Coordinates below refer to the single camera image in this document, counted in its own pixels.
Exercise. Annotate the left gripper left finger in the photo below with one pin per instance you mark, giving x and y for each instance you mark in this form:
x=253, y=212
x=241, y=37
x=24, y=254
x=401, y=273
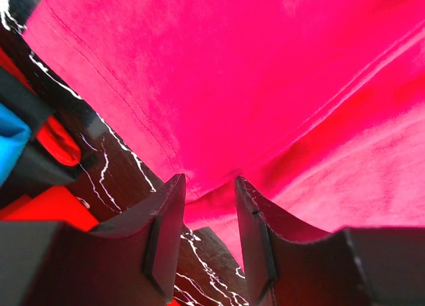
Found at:
x=130, y=259

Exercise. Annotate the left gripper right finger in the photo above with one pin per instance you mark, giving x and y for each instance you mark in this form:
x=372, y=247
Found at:
x=290, y=262

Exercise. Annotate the pink t shirt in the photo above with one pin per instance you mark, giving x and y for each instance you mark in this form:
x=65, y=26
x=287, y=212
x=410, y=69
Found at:
x=318, y=103

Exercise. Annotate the red plastic bin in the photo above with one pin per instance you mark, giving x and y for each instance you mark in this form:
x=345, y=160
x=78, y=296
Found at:
x=55, y=204

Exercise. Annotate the blue folded t shirt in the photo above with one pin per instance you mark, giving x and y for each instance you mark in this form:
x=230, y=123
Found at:
x=15, y=134

